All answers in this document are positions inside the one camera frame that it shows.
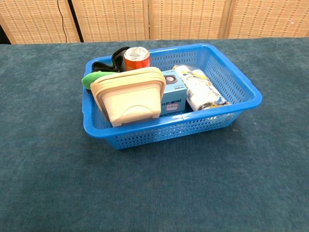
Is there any blue perforated plastic basket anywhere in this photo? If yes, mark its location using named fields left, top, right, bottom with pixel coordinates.
left=83, top=43, right=263, bottom=150

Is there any white packaged bag roll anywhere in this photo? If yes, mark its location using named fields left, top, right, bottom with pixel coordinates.
left=172, top=64, right=232, bottom=112

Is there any thin black hanging cable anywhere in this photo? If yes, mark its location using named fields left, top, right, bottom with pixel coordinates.
left=57, top=0, right=68, bottom=44

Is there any beige lidded lunch box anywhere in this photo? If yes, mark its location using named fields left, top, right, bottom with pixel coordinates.
left=90, top=67, right=167, bottom=128

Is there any grey and green microfiber cloth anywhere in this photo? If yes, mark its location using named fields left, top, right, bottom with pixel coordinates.
left=81, top=46, right=131, bottom=90

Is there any black tripod stand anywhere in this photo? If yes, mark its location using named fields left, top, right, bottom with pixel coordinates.
left=67, top=0, right=84, bottom=43

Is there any red soda can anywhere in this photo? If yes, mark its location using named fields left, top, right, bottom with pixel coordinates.
left=124, top=46, right=151, bottom=72

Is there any teal table carpet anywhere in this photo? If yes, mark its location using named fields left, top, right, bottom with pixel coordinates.
left=0, top=37, right=309, bottom=232

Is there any light blue speaker box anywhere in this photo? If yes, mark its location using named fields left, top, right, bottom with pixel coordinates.
left=159, top=69, right=188, bottom=116

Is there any bamboo folding screen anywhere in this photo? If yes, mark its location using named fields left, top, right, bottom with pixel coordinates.
left=0, top=0, right=309, bottom=45

